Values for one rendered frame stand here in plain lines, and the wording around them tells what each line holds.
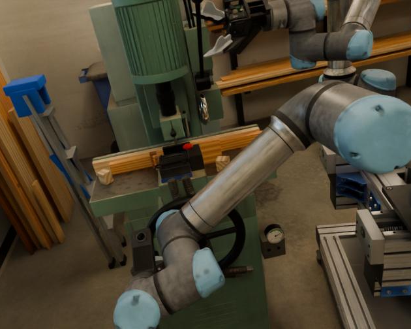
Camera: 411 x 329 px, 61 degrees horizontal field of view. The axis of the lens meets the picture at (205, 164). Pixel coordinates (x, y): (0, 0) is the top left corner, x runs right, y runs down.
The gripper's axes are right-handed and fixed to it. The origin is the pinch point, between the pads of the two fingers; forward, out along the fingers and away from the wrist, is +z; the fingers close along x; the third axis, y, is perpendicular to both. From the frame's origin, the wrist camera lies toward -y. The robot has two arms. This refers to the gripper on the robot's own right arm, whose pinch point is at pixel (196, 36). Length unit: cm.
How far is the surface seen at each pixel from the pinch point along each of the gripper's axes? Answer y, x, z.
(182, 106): -30.6, 3.6, 7.2
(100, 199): -26, 32, 39
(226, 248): -47, 53, 3
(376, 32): -222, -144, -213
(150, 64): -5.1, 2.5, 14.4
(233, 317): -73, 78, 5
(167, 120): -20.9, 12.7, 13.3
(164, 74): -7.0, 5.1, 11.0
